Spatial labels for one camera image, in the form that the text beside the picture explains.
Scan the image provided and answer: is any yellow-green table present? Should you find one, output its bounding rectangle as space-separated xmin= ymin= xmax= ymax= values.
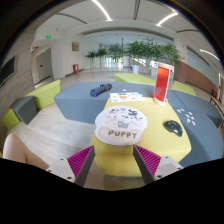
xmin=90 ymin=97 xmax=191 ymax=177

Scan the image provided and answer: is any blue rolled cloth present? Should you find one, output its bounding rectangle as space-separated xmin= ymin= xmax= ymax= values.
xmin=90 ymin=84 xmax=112 ymax=97

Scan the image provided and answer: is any white illustrated sheet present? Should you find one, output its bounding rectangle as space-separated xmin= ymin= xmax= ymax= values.
xmin=110 ymin=92 xmax=144 ymax=103

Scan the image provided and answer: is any potted green plants row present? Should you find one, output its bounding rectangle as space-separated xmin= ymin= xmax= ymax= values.
xmin=86 ymin=38 xmax=180 ymax=67

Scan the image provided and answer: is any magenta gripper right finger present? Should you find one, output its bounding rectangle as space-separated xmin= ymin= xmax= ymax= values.
xmin=133 ymin=145 xmax=182 ymax=185

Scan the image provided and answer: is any grey cube seat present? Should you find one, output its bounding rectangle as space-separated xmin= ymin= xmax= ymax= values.
xmin=10 ymin=96 xmax=37 ymax=125

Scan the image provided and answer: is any lime green far bench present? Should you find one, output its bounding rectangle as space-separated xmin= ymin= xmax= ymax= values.
xmin=114 ymin=73 xmax=196 ymax=96

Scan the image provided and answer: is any dark wall screen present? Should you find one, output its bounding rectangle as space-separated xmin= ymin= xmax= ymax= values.
xmin=0 ymin=57 xmax=16 ymax=87

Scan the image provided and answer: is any white puppy mouse pad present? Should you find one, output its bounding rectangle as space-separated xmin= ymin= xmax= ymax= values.
xmin=95 ymin=105 xmax=148 ymax=146

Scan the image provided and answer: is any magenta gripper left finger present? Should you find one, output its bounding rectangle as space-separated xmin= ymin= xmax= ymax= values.
xmin=47 ymin=146 xmax=95 ymax=187

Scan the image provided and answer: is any red fire extinguisher box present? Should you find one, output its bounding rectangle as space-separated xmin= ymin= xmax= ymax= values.
xmin=73 ymin=64 xmax=79 ymax=74

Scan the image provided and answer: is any person's bare knee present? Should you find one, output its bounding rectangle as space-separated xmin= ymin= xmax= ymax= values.
xmin=3 ymin=133 xmax=49 ymax=170

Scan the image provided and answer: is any lime green sofa block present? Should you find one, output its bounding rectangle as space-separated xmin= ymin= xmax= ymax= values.
xmin=2 ymin=80 xmax=61 ymax=130

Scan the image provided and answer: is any black computer mouse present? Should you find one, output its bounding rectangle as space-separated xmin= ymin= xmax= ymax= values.
xmin=163 ymin=120 xmax=183 ymax=137

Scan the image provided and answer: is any red framed sign stand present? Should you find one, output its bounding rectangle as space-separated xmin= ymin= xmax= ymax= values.
xmin=153 ymin=62 xmax=174 ymax=106

